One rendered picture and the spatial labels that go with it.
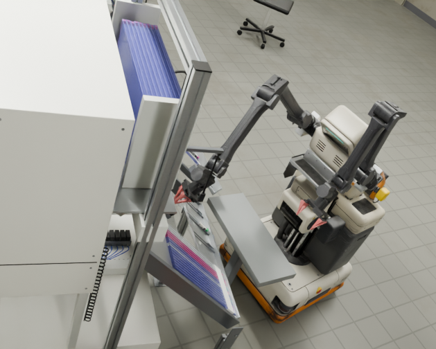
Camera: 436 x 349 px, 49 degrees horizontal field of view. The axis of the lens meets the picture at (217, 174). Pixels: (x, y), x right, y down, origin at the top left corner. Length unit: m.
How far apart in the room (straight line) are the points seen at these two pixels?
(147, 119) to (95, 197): 0.25
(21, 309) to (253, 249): 1.17
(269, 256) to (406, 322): 1.42
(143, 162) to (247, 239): 1.30
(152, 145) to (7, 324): 1.00
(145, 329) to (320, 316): 1.52
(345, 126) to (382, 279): 1.76
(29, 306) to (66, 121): 1.10
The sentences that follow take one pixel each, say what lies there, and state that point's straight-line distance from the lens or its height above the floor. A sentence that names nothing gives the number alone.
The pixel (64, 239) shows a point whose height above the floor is 1.28.
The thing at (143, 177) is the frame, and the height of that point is 1.44.
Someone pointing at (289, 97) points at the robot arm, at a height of 1.39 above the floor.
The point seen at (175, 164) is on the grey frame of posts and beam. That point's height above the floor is 1.62.
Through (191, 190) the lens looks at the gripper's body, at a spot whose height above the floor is 1.03.
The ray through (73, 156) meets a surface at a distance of 1.22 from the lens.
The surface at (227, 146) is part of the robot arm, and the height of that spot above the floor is 1.22.
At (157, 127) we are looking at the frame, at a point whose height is 1.63.
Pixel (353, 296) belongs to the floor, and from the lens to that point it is 3.57.
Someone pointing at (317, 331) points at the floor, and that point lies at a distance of 3.24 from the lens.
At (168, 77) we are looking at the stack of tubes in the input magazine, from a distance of 1.50.
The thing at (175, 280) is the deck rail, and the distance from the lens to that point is 1.71.
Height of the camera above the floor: 2.39
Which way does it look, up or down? 38 degrees down
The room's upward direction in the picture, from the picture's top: 23 degrees clockwise
